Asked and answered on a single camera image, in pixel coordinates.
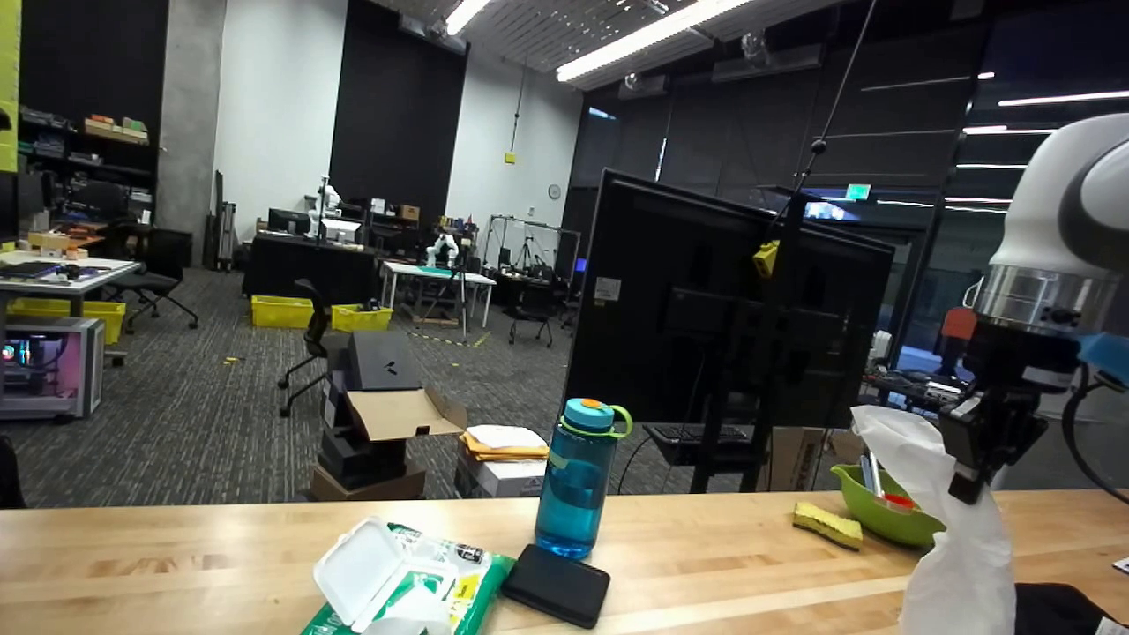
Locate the white tissue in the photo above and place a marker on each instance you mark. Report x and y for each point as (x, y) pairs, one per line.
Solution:
(963, 582)

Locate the green plastic bowl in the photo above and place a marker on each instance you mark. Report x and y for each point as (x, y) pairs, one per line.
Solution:
(876, 518)

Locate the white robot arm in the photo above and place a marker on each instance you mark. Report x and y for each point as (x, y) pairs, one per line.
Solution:
(1043, 302)

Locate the open cardboard box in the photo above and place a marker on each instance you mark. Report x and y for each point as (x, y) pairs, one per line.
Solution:
(380, 407)

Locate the green wet wipes pack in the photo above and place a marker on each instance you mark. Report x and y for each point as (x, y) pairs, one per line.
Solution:
(399, 581)

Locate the yellow storage bin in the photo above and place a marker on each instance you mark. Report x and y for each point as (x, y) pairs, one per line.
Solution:
(280, 311)

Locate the blue water bottle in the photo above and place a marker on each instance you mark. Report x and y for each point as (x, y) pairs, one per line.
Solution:
(575, 479)

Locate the black cloth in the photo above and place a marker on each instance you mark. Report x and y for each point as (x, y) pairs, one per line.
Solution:
(1063, 610)

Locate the black monitor on stand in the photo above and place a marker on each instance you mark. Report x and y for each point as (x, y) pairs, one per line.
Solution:
(719, 321)

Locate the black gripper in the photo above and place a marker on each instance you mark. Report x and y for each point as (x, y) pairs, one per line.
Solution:
(996, 415)

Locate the black office chair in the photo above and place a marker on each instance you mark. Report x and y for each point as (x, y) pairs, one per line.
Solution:
(315, 347)

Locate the computer case with lights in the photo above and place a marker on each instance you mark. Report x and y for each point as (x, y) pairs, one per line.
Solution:
(52, 369)

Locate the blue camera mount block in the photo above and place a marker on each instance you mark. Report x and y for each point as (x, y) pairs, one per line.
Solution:
(1107, 354)

